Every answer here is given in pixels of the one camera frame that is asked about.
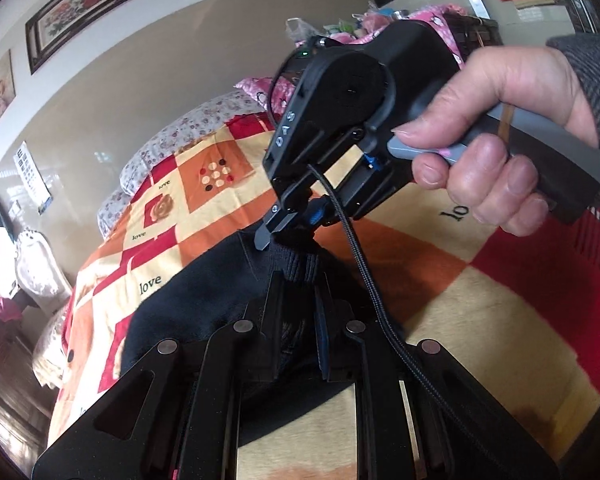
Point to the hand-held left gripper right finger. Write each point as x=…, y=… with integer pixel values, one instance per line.
x=324, y=330

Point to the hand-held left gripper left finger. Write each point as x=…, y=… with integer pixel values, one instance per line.
x=275, y=310

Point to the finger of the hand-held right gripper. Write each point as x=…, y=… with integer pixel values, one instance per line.
x=262, y=237
x=316, y=215

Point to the black pants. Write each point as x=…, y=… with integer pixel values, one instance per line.
x=190, y=300

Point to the person's right hand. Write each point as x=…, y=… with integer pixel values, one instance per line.
x=520, y=85

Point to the clear plastic bag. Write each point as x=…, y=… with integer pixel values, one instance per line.
x=300, y=30

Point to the pink penguin print quilt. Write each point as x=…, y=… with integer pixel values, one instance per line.
x=260, y=89

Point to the large floral pillow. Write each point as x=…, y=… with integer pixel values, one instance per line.
x=180, y=130

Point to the small floral pillow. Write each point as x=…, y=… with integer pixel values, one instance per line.
x=112, y=212

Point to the printed checkered blanket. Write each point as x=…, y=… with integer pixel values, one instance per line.
x=505, y=310

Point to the framed flower painting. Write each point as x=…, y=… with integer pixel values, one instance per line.
x=105, y=2

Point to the dark hanging garment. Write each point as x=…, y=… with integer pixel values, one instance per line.
x=1, y=212

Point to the eye chart wall poster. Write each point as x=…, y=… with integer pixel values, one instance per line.
x=32, y=177

